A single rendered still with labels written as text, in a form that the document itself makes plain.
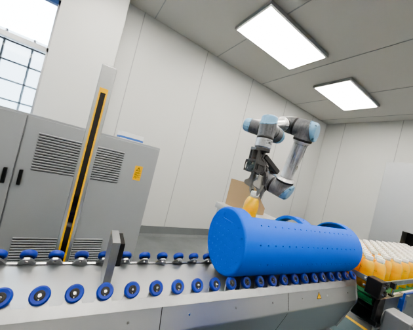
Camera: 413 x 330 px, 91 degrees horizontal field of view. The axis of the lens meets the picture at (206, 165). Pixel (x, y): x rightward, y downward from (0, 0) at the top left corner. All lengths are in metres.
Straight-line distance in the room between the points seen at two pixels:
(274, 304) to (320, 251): 0.33
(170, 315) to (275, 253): 0.45
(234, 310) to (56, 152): 1.74
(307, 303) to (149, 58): 3.46
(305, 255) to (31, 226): 2.01
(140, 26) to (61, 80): 1.44
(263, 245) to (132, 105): 2.94
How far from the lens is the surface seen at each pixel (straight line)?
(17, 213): 2.20
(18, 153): 2.13
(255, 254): 0.86
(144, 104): 3.47
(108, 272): 0.77
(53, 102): 3.07
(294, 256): 1.04
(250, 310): 1.01
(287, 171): 1.42
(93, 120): 1.01
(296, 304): 1.21
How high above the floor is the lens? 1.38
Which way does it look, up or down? level
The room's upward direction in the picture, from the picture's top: 14 degrees clockwise
